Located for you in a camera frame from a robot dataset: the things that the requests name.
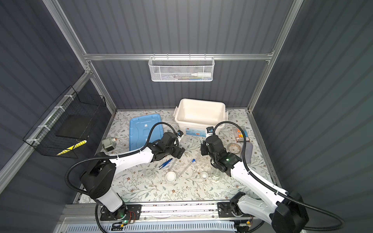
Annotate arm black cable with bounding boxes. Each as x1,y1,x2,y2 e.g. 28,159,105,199
213,121,344,231
64,122,178,195

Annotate clear plastic test tube rack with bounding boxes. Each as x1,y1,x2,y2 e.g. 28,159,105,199
194,154,212,173

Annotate yellow black striped tape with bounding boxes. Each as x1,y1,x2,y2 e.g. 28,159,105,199
57,140,87,156

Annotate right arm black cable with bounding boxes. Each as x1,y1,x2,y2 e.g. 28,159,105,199
213,121,344,231

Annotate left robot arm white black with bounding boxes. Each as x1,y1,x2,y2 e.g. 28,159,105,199
80,130,185,213

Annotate colourful marker pack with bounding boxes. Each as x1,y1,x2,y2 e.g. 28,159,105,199
235,129,250,143

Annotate white tube in mesh basket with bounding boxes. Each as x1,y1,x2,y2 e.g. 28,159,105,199
191,72,213,79

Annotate black wire mesh basket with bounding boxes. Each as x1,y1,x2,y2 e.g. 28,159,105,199
23,86,107,158

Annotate black pad in basket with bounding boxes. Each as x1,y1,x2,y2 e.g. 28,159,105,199
56,115,97,139

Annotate aluminium rail front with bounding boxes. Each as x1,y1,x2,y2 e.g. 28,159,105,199
61,200,301,223

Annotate blue plastic tweezers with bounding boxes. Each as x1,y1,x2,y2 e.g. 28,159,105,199
159,158,173,170

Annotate blue plastic bin lid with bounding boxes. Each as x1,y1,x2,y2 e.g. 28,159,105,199
129,114,161,151

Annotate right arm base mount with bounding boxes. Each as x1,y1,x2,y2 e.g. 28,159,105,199
217,202,252,218

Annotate small clear glass beaker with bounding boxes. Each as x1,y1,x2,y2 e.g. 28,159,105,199
145,170,154,180

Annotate small white crucible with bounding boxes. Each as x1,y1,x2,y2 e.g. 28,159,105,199
200,171,209,180

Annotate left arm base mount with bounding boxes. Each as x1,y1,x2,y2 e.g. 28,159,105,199
100,204,142,223

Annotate clear glass conical flask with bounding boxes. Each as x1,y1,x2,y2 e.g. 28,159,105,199
210,169,222,182

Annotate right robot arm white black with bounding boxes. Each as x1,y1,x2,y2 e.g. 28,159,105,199
201,135,309,233

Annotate white wire mesh basket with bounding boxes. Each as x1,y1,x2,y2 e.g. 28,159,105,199
148,58,215,82

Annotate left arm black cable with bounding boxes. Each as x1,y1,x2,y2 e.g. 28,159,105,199
64,122,178,195

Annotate white plastic storage bin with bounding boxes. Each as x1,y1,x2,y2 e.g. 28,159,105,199
173,99,228,137

